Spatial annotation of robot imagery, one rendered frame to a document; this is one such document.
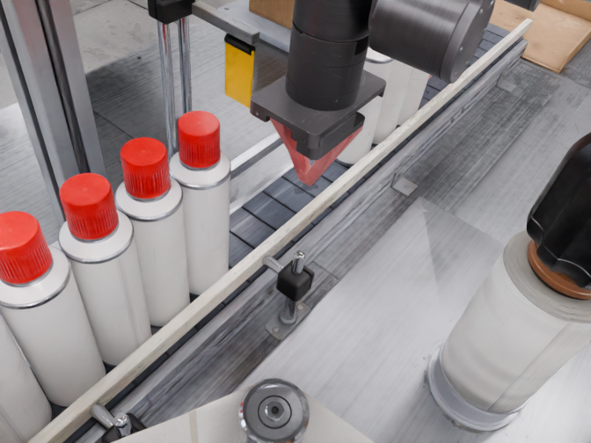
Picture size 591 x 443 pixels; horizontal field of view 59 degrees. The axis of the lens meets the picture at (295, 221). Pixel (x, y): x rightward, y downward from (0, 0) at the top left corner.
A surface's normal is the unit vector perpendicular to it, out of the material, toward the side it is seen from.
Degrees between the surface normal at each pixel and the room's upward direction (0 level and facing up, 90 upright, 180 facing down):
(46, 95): 90
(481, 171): 0
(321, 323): 0
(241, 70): 90
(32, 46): 90
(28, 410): 90
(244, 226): 0
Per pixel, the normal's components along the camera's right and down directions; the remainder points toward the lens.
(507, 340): -0.71, 0.48
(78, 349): 0.82, 0.48
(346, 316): 0.11, -0.67
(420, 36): -0.53, 0.44
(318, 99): -0.18, 0.71
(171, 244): 0.65, 0.61
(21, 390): 0.94, 0.32
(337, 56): 0.16, 0.74
